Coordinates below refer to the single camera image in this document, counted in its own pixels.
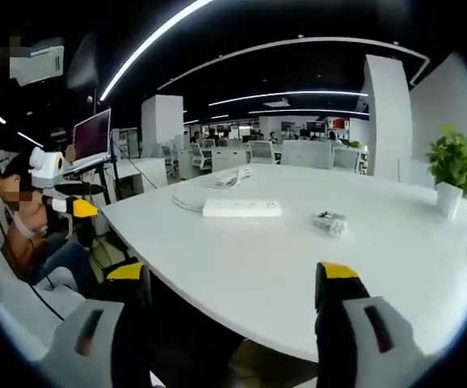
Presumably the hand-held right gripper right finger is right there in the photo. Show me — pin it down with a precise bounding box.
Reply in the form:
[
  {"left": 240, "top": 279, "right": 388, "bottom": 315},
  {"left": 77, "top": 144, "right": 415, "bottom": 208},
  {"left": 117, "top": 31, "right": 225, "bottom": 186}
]
[{"left": 313, "top": 261, "right": 435, "bottom": 388}]

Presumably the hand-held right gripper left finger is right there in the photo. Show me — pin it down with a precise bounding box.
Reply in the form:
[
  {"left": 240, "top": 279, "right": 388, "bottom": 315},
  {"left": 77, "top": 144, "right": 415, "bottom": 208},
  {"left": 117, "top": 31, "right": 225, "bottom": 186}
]
[{"left": 35, "top": 260, "right": 154, "bottom": 388}]

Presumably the white charger with cable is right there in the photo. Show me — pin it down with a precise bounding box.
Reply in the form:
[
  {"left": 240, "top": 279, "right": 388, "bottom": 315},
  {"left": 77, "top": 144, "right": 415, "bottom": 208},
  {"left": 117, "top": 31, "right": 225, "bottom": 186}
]
[{"left": 311, "top": 210, "right": 348, "bottom": 239}]

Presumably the white power strip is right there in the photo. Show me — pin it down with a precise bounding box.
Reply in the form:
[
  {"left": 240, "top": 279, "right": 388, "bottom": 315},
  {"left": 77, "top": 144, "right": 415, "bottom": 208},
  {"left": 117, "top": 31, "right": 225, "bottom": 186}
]
[{"left": 201, "top": 198, "right": 284, "bottom": 219}]

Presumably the white desk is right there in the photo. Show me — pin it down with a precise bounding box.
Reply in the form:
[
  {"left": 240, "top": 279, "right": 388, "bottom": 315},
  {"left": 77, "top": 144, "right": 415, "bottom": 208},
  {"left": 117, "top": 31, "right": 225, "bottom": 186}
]
[{"left": 99, "top": 162, "right": 467, "bottom": 364}]

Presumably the long white ceiling light strip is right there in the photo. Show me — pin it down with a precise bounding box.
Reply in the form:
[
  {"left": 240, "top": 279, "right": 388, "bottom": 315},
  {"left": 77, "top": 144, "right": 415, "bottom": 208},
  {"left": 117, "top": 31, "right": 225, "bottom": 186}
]
[{"left": 98, "top": 0, "right": 215, "bottom": 103}]

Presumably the white desk partition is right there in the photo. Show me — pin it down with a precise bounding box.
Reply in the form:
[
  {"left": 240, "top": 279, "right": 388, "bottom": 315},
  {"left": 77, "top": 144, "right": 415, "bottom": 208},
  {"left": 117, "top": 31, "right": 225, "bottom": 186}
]
[{"left": 280, "top": 139, "right": 336, "bottom": 170}]

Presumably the black monitor stand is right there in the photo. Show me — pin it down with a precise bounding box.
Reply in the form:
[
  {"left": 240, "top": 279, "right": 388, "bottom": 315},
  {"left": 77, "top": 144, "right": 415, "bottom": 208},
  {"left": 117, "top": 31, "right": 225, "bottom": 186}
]
[{"left": 90, "top": 160, "right": 117, "bottom": 207}]

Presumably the white framed monitor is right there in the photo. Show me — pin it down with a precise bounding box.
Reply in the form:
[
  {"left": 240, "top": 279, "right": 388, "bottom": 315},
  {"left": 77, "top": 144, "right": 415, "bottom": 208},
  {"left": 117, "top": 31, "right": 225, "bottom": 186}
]
[{"left": 70, "top": 108, "right": 113, "bottom": 171}]

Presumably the white side cabinet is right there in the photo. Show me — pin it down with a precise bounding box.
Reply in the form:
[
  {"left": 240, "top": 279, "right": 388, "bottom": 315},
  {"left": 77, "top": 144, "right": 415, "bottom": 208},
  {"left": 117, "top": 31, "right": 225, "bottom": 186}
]
[{"left": 111, "top": 157, "right": 169, "bottom": 200}]

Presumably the person's body brown jacket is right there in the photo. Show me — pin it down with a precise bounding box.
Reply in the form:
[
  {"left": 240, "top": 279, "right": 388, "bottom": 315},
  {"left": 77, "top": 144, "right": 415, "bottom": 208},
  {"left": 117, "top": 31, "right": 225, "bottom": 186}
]
[{"left": 0, "top": 155, "right": 97, "bottom": 293}]

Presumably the white ceiling air conditioner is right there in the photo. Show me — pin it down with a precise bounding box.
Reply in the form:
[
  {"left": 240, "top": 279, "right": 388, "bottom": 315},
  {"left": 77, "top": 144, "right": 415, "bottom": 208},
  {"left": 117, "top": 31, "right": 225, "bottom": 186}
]
[{"left": 9, "top": 36, "right": 65, "bottom": 87}]

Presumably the grey office chair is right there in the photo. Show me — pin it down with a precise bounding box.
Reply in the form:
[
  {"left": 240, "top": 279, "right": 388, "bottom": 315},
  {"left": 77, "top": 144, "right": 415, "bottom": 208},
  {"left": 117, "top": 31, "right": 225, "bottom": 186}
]
[{"left": 0, "top": 224, "right": 90, "bottom": 365}]

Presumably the green potted plant white pot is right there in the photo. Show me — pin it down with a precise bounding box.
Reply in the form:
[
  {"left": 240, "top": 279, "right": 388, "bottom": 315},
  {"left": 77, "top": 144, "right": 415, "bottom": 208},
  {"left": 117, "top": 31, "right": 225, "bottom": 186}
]
[{"left": 424, "top": 124, "right": 467, "bottom": 216}]

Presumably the black cable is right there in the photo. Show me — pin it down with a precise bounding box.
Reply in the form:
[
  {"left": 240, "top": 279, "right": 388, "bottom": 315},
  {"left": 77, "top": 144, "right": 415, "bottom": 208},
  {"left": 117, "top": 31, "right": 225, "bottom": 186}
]
[{"left": 31, "top": 278, "right": 67, "bottom": 323}]

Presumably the white power strip cable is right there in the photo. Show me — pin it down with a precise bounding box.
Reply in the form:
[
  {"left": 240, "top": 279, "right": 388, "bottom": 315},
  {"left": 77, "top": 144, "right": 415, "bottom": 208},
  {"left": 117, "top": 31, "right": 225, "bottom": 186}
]
[{"left": 171, "top": 184, "right": 219, "bottom": 212}]

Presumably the white cable bundle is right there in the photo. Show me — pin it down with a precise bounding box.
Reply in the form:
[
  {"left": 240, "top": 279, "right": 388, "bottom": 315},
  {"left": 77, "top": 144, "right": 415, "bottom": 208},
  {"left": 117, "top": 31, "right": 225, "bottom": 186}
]
[{"left": 212, "top": 167, "right": 255, "bottom": 190}]

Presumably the red wall display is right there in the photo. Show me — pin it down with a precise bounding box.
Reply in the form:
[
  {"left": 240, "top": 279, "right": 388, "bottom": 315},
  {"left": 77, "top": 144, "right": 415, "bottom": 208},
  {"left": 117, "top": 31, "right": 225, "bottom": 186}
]
[{"left": 325, "top": 116, "right": 350, "bottom": 131}]

